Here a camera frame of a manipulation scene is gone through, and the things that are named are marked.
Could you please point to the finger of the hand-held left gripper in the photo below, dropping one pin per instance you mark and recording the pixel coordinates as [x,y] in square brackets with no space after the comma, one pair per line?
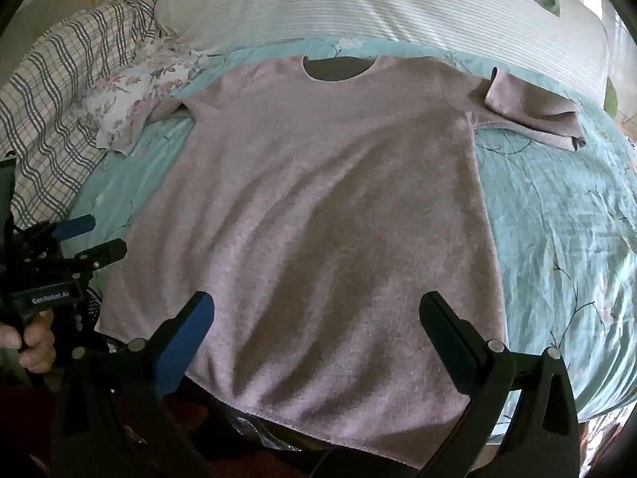
[74,227]
[102,254]

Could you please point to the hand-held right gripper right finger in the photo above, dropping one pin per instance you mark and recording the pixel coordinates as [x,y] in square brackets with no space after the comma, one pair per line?
[448,338]

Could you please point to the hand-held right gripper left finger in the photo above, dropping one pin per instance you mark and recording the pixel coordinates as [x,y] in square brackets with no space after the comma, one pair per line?
[186,343]

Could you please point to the pink knit sweater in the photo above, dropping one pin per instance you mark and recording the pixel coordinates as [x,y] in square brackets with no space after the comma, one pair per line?
[323,209]

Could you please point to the person's left hand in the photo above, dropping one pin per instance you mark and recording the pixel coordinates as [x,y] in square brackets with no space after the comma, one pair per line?
[40,343]

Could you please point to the plaid blanket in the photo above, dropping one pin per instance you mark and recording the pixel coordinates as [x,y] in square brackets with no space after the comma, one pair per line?
[50,84]

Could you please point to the white floral cloth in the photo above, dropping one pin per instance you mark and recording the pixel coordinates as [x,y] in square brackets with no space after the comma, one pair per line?
[134,89]

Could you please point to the teal floral bedsheet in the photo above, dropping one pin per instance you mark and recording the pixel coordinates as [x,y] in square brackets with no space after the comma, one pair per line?
[547,209]

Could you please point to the white striped pillow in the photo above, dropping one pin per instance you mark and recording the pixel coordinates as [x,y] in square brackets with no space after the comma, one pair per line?
[348,5]

